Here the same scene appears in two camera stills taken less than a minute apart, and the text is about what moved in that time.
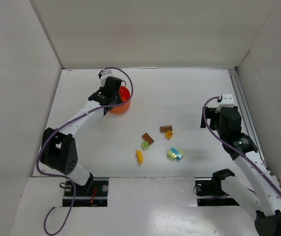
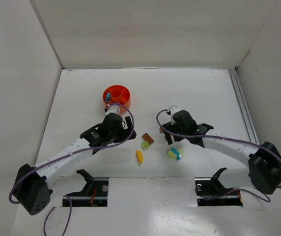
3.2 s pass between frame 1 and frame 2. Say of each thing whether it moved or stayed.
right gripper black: moved
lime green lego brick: stayed
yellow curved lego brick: stayed
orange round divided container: stayed
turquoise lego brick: stayed
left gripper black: moved
